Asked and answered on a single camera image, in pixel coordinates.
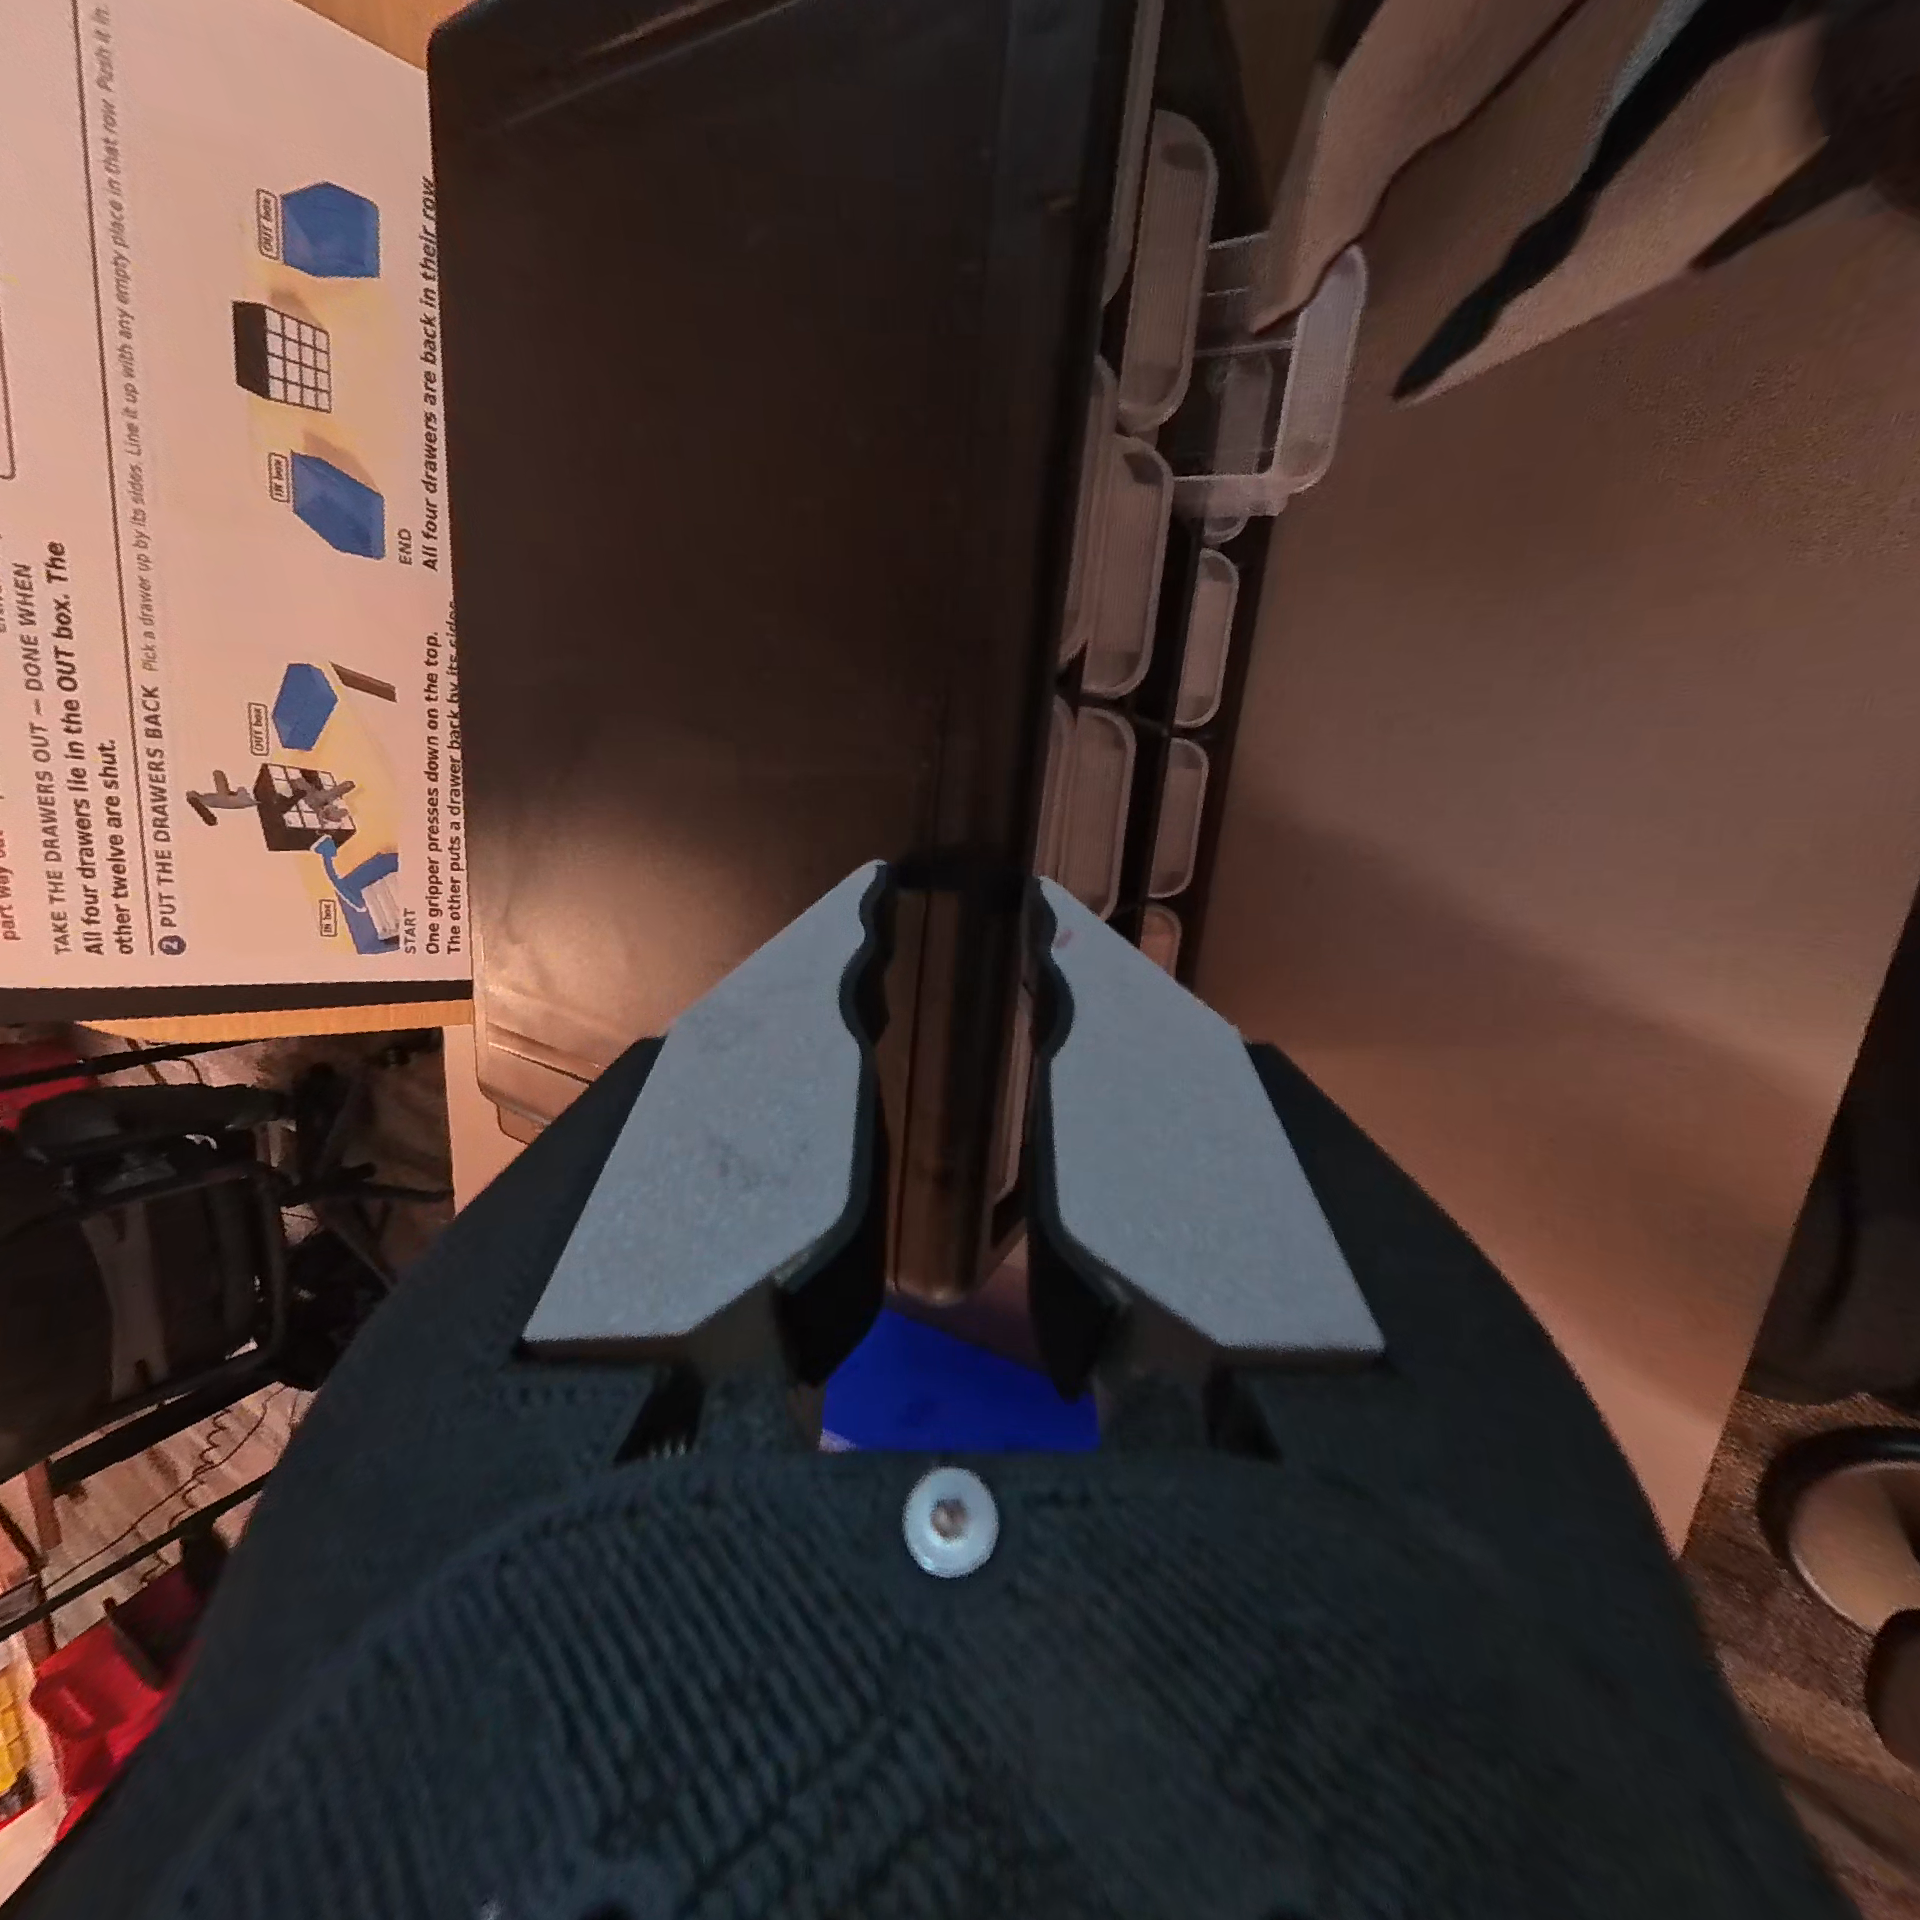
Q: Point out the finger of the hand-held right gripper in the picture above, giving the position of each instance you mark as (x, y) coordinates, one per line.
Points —
(1724, 164)
(1425, 105)

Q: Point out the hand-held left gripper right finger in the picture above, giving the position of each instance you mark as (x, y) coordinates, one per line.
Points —
(1184, 1184)

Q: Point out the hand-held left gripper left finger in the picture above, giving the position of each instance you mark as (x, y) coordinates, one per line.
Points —
(720, 1171)

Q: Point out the small clear plastic drawer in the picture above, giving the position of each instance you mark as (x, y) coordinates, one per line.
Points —
(1320, 390)

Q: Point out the rows of clear drawers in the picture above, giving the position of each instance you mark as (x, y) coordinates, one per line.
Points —
(1125, 570)

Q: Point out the black drawer cabinet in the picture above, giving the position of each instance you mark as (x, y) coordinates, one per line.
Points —
(720, 525)

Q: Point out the blue box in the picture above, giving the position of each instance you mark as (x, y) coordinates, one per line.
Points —
(945, 1388)

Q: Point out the grey slipper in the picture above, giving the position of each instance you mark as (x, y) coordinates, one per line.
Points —
(1852, 1560)

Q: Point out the red plastic box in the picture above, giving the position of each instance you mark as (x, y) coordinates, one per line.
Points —
(83, 1711)

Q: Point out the printed instruction sheet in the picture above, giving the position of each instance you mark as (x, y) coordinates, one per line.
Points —
(150, 450)

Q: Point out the black metal frame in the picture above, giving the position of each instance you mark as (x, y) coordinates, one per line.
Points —
(150, 1245)

